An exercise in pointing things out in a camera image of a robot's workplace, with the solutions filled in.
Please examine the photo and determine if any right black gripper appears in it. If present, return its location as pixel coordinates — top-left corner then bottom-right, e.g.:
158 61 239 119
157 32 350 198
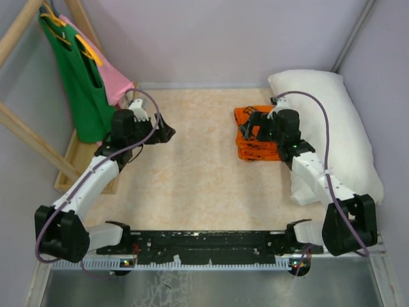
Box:
240 109 284 145

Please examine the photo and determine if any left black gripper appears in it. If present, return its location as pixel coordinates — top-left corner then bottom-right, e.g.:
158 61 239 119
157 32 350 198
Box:
127 113 175 148

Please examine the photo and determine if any orange patterned pillowcase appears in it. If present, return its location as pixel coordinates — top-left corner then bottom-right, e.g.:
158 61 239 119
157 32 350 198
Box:
234 105 280 162

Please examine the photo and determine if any green tank top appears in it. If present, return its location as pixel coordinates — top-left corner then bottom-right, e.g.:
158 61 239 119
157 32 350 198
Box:
38 16 116 143

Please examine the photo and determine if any white pillow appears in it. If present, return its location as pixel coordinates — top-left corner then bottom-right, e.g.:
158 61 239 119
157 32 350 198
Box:
268 70 384 204

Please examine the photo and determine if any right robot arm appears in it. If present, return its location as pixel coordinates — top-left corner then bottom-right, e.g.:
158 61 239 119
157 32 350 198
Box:
239 109 378 256

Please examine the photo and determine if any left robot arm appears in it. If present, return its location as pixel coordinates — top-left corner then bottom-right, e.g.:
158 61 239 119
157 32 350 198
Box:
35 109 176 263

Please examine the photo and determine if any pink shirt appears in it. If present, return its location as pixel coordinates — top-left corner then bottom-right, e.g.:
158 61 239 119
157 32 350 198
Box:
59 15 134 109

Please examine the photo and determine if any wooden clothes rack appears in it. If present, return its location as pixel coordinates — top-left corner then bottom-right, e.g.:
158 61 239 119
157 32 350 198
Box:
0 0 141 194

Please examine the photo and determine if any teal clothes hanger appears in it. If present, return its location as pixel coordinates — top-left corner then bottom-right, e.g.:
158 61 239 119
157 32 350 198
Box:
39 0 61 17

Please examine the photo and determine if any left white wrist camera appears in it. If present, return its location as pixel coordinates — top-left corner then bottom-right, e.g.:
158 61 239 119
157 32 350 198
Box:
128 98 150 122

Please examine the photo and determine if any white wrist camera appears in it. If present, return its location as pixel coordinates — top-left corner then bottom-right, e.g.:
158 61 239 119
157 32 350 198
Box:
267 96 290 120
128 98 150 122

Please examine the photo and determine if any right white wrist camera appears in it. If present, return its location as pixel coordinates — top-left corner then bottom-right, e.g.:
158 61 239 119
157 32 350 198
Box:
267 96 290 120

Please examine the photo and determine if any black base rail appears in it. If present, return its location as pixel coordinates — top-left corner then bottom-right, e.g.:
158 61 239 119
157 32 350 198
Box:
41 228 386 276

